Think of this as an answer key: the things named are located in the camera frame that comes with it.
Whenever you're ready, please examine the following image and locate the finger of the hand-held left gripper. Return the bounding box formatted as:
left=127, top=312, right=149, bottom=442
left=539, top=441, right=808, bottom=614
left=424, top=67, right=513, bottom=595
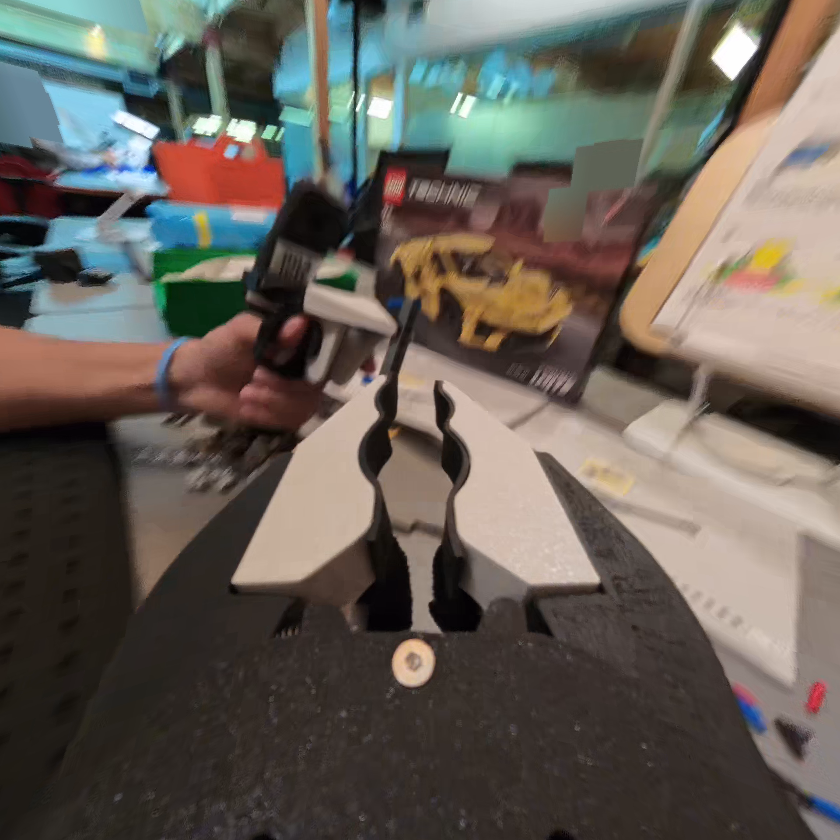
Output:
left=303, top=283, right=400, bottom=337

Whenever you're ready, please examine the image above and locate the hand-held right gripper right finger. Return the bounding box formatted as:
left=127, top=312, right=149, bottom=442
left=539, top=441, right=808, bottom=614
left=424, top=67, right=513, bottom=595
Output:
left=433, top=379, right=601, bottom=596

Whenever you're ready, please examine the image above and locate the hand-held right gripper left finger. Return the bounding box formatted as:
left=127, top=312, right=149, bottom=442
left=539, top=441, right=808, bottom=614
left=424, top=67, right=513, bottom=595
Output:
left=231, top=375, right=399, bottom=626

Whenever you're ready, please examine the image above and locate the long black toy beam assembly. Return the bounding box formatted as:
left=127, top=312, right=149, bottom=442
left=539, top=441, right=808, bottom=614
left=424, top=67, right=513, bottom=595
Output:
left=379, top=297, right=422, bottom=380

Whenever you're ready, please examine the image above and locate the pile of colourful connector pins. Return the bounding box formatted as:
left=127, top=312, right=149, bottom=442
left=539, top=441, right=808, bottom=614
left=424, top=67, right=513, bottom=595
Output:
left=731, top=682, right=840, bottom=824

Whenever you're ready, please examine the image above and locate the toy car set box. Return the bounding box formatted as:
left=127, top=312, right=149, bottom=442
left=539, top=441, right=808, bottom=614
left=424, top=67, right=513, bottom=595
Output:
left=351, top=150, right=657, bottom=403

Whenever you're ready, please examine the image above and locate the person's left hand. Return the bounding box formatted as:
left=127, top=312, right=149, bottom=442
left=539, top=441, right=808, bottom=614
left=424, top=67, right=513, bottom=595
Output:
left=169, top=314, right=324, bottom=431

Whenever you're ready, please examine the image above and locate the white paper liner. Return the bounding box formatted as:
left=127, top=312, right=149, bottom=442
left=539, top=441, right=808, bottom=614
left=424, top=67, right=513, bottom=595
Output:
left=163, top=255, right=349, bottom=284

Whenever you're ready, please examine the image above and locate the blue plastic roll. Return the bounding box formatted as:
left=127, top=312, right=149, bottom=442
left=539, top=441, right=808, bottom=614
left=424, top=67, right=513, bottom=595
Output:
left=146, top=200, right=280, bottom=250

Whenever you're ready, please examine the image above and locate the green plastic bin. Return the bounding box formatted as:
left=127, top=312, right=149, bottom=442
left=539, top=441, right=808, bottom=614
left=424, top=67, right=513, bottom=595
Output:
left=152, top=249, right=358, bottom=337

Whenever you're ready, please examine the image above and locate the pile of small black connectors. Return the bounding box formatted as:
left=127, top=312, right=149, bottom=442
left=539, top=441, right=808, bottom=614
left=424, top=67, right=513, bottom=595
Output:
left=134, top=413, right=296, bottom=494

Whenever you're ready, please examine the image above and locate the orange carry case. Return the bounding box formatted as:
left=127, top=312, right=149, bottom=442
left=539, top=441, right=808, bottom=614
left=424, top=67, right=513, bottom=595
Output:
left=152, top=134, right=287, bottom=207

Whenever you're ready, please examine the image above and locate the white instruction booklet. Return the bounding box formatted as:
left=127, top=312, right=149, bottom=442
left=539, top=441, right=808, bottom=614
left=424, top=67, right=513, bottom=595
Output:
left=328, top=341, right=840, bottom=690

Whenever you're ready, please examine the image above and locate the blue wristband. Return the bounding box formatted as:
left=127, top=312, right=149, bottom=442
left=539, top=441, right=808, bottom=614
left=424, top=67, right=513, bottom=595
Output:
left=154, top=336, right=194, bottom=413

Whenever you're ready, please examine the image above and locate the black perforated panel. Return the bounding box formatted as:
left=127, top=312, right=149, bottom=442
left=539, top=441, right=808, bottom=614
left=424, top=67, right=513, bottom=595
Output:
left=0, top=430, right=135, bottom=840

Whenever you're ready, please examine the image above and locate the white wooden document stand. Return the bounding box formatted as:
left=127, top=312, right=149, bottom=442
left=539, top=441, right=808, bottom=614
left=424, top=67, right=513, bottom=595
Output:
left=620, top=0, right=840, bottom=490

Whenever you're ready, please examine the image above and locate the printed paper sheet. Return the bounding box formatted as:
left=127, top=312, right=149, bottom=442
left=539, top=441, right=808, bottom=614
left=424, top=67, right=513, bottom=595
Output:
left=653, top=39, right=840, bottom=411

